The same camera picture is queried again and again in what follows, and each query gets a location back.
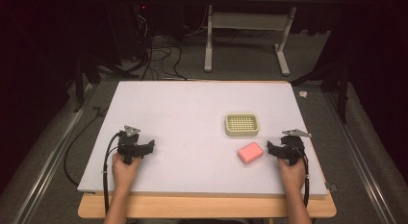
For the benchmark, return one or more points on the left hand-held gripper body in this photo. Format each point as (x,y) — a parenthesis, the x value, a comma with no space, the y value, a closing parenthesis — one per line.
(127,146)

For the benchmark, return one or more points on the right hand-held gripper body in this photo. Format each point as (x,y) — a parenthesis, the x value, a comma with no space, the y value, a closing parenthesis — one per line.
(292,147)

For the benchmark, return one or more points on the person's left hand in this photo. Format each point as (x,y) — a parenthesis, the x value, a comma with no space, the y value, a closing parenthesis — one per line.
(124,174)

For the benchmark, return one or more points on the person's right hand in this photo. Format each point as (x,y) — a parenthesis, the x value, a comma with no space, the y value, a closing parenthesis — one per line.
(292,177)

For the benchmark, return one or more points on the pink soap bar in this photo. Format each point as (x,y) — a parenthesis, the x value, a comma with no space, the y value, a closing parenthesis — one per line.
(250,153)

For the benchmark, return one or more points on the beige soap dish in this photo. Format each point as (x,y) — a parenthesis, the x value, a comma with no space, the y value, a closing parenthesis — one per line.
(242,124)

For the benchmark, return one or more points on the white table mat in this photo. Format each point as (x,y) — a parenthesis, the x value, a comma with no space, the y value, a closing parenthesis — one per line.
(192,121)

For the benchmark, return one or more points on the small white scrap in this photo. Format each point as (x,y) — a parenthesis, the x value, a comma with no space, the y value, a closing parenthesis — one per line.
(303,94)

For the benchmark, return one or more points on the black metal stand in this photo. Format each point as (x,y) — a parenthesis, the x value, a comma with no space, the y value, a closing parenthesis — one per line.
(340,86)
(83,76)

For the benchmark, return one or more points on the small grey bracket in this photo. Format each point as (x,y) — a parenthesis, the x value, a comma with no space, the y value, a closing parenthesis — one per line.
(330,187)

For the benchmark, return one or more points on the silver floor rail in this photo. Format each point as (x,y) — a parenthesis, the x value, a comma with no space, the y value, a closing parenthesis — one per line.
(51,153)
(359,153)

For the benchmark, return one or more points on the white metal desk frame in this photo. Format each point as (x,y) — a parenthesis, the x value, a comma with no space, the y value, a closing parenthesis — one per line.
(247,20)

